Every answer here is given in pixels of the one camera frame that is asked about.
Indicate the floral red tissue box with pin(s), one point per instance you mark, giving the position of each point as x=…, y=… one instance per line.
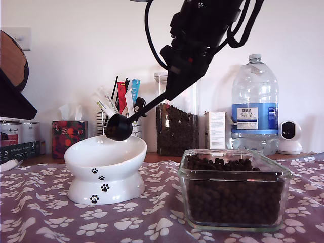
x=68, y=139

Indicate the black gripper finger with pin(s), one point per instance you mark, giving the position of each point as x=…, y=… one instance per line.
x=12, y=101
x=184, y=81

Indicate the square clear glass container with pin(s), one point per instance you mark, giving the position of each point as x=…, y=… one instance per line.
x=182, y=177

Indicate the black plastic clip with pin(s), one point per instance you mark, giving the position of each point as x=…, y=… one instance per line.
x=139, y=101

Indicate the white sachet with dark text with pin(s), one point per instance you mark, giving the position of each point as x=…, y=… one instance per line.
x=107, y=98

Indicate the plain white tin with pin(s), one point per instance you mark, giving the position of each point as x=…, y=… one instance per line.
x=31, y=131

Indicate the purple paw-print cloth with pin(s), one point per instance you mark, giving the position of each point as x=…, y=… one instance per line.
x=38, y=215

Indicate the white ceramic paw-print cat bowl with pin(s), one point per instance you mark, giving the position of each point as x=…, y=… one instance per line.
x=106, y=157

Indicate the blue sachet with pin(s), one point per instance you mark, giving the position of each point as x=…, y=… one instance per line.
x=135, y=91

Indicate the white paper tissue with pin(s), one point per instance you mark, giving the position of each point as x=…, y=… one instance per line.
x=71, y=112

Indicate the large clear blue-labelled water bottle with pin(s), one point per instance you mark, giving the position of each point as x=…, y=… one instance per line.
x=255, y=88

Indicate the plain white sachet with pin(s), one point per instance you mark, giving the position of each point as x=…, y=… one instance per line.
x=129, y=103

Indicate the black plastic measuring spoon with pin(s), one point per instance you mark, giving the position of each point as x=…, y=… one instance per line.
x=121, y=129

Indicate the thin black stick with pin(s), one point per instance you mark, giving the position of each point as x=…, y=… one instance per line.
x=115, y=87

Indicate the white wall light switch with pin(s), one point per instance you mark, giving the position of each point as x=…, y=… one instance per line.
x=25, y=38

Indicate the white sachet with green print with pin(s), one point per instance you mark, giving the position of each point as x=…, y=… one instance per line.
x=101, y=105

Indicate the small white round camera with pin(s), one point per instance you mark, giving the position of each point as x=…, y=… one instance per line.
x=289, y=146

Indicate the dark green flat box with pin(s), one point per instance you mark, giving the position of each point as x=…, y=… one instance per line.
x=20, y=152

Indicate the tall clear white-lidded storage jar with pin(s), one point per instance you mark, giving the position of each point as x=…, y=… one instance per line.
x=188, y=101

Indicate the small white object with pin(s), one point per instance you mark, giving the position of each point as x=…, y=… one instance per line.
x=8, y=165

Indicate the white tin with red label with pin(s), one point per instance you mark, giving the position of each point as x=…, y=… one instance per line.
x=11, y=131

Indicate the small white printed carton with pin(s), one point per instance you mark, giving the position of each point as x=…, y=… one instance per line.
x=216, y=129

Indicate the red sachet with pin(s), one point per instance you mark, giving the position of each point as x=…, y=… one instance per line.
x=122, y=98

